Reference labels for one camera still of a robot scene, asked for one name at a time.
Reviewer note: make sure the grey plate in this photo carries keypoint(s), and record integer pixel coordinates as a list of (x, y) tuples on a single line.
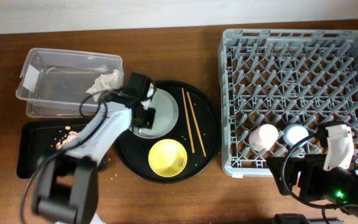
[(166, 116)]

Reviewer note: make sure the black rectangular tray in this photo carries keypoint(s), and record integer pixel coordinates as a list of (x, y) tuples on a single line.
[(38, 137)]

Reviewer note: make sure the noodle food scraps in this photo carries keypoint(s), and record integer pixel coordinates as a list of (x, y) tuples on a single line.
[(67, 137)]

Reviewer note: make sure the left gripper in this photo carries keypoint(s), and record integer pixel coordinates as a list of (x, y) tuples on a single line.
[(151, 115)]

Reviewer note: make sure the clear plastic bin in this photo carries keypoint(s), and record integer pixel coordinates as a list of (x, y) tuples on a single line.
[(54, 82)]

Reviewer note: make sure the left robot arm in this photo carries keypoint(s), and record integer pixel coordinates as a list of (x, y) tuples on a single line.
[(66, 182)]

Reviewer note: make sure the blue cup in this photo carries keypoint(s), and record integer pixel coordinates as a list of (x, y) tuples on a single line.
[(294, 133)]

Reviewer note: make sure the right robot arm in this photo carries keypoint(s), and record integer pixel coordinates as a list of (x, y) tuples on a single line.
[(322, 181)]

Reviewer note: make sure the pink cup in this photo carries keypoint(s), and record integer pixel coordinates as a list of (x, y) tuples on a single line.
[(264, 137)]

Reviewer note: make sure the round black tray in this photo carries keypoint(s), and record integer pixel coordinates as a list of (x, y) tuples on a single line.
[(133, 150)]

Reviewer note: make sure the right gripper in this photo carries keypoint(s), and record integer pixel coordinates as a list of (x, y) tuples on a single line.
[(310, 167)]

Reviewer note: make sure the grey dishwasher rack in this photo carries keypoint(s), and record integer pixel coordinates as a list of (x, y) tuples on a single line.
[(282, 77)]

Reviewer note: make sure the white tissue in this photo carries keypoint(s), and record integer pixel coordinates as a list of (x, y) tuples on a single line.
[(105, 82)]

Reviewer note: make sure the yellow bowl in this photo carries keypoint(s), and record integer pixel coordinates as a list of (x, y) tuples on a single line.
[(167, 158)]

